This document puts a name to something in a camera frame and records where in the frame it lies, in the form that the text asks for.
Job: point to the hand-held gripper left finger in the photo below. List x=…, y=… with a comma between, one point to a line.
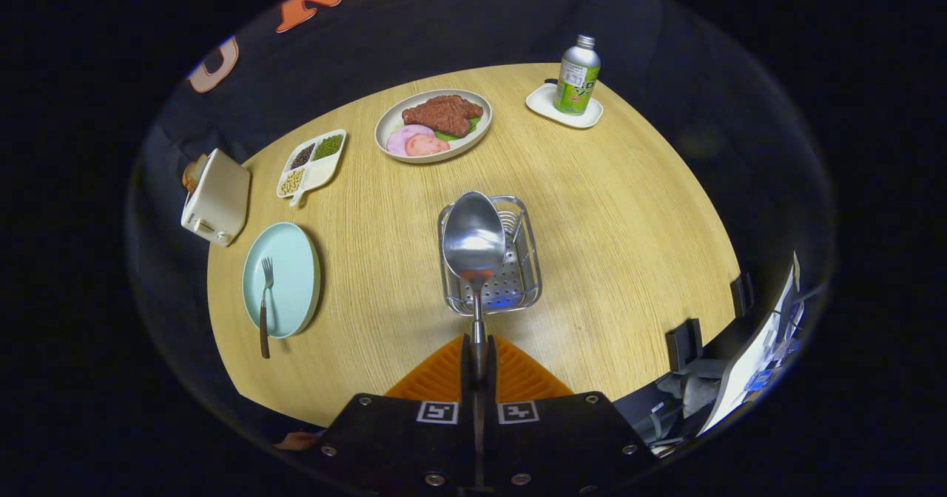
x=399, y=438

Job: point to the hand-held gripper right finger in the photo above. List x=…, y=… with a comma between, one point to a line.
x=562, y=438

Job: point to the black table clamp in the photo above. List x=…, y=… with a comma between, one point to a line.
x=742, y=293
x=684, y=345

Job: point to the light blue round plate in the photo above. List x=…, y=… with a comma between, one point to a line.
x=294, y=275

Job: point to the white sheet board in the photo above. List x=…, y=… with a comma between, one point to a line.
x=747, y=371

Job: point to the white divided dish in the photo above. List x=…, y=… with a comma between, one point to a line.
x=319, y=175

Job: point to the pile of yellow soybeans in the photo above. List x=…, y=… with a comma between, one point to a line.
x=292, y=181

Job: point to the red pink ham slice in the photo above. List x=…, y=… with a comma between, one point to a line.
x=427, y=146

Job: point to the pile of dark beans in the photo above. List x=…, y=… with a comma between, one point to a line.
x=302, y=157

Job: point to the pale pink ham slice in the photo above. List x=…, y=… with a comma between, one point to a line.
x=399, y=138

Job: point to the pile of green beans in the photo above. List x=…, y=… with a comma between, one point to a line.
x=328, y=146

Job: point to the cream white toaster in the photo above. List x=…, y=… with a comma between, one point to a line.
x=218, y=197

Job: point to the green lettuce leaf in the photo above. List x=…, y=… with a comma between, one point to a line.
x=447, y=136

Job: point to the beige oval plate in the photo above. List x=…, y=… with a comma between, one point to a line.
x=388, y=121

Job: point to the brown steak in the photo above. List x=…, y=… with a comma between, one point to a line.
x=444, y=115

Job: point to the brown bread slice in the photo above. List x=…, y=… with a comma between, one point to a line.
x=194, y=174

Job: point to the small white saucer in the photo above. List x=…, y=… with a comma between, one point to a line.
x=540, y=101

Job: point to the green drink bottle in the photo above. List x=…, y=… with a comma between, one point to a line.
x=577, y=83

